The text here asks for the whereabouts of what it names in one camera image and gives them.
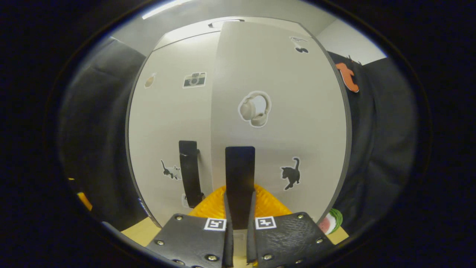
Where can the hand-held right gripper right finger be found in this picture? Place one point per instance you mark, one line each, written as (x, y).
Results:
(252, 242)

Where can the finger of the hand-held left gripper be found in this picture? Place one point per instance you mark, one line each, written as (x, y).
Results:
(85, 201)

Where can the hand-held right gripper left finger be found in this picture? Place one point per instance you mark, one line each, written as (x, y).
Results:
(227, 242)

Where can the white door with camera sticker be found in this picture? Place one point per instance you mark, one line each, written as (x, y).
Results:
(163, 123)

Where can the white door with headphone sticker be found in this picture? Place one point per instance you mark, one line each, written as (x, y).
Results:
(297, 111)

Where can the white double-door shoe cabinet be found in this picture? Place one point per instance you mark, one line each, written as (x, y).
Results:
(349, 119)

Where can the white cabinet drawer front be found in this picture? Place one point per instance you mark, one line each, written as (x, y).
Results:
(186, 37)

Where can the toy watermelon slice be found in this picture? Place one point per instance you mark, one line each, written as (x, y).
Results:
(331, 223)

